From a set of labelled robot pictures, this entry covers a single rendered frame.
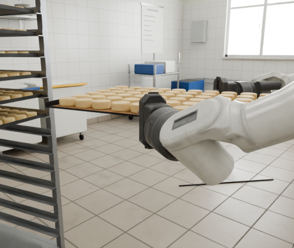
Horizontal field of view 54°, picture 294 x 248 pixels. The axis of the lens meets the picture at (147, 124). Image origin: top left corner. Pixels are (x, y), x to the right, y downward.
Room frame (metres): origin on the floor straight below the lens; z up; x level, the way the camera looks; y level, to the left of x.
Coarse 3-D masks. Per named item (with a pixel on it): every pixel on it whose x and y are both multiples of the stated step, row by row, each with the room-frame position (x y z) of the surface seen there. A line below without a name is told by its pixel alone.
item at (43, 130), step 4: (16, 124) 1.39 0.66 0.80; (0, 128) 1.41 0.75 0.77; (4, 128) 1.41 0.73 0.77; (8, 128) 1.41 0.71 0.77; (12, 128) 1.41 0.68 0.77; (16, 128) 1.39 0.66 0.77; (20, 128) 1.38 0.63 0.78; (24, 128) 1.37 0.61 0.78; (28, 128) 1.36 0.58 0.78; (32, 128) 1.35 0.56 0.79; (36, 128) 1.34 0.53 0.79; (40, 128) 1.33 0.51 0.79; (44, 128) 1.32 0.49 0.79; (20, 132) 1.35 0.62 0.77; (24, 132) 1.34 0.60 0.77; (28, 132) 1.34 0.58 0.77; (32, 132) 1.34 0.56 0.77; (36, 132) 1.34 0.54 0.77; (40, 132) 1.33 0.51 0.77; (44, 132) 1.32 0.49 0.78; (48, 132) 1.31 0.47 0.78
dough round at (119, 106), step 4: (112, 104) 0.72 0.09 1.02; (116, 104) 0.71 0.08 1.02; (120, 104) 0.71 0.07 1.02; (124, 104) 0.71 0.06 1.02; (128, 104) 0.72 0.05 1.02; (112, 108) 0.72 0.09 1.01; (116, 108) 0.71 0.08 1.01; (120, 108) 0.71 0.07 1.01; (124, 108) 0.71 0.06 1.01; (128, 108) 0.72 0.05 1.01
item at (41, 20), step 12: (36, 0) 1.31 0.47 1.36; (48, 48) 1.33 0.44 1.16; (48, 60) 1.32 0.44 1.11; (48, 72) 1.32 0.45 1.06; (48, 84) 1.31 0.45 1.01; (48, 108) 1.31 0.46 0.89; (48, 120) 1.31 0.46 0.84; (48, 144) 1.32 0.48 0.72; (60, 204) 1.32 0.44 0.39; (60, 216) 1.32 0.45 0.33; (60, 228) 1.31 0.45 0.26; (60, 240) 1.31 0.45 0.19
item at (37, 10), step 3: (33, 9) 1.32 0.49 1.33; (36, 9) 1.31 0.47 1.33; (39, 9) 1.30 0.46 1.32; (36, 12) 1.31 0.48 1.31; (39, 12) 1.30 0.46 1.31; (0, 15) 1.37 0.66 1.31; (3, 15) 1.36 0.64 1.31; (6, 15) 1.35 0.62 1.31; (9, 15) 1.35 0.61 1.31; (12, 15) 1.35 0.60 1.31; (15, 15) 1.35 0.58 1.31; (18, 15) 1.35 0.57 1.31; (21, 15) 1.35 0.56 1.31
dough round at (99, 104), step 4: (96, 100) 0.76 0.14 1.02; (100, 100) 0.76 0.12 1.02; (104, 100) 0.76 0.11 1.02; (108, 100) 0.76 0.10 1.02; (92, 104) 0.75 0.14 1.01; (96, 104) 0.74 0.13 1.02; (100, 104) 0.73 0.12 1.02; (104, 104) 0.74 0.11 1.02; (108, 104) 0.74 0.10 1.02; (96, 108) 0.74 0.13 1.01; (100, 108) 0.73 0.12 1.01; (104, 108) 0.74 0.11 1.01; (108, 108) 0.75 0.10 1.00
